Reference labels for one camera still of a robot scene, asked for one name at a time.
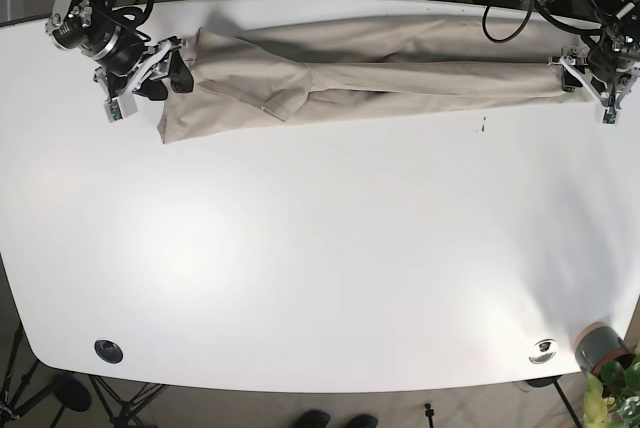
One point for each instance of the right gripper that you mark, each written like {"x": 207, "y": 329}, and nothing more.
{"x": 126, "y": 61}

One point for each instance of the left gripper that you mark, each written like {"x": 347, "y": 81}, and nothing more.
{"x": 609, "y": 67}

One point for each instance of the beige khaki T-shirt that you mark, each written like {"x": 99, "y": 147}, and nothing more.
{"x": 359, "y": 69}

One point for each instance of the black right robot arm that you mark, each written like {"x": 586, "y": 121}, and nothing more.
{"x": 60, "y": 26}

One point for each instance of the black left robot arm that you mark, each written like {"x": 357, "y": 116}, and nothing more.
{"x": 605, "y": 12}

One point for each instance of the grey plant pot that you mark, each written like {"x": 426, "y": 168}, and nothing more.
{"x": 598, "y": 344}

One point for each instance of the silver table grommet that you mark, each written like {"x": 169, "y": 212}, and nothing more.
{"x": 543, "y": 351}

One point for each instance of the black table grommet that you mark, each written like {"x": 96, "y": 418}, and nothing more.
{"x": 108, "y": 351}

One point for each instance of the green potted plant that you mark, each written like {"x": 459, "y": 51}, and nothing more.
{"x": 612, "y": 397}

